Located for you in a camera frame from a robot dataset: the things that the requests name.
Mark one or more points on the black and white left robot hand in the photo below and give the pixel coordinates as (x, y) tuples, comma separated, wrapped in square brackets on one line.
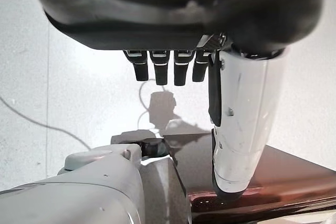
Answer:
[(157, 11)]

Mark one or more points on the brown wooden table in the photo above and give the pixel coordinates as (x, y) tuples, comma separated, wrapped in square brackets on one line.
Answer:
[(275, 171)]

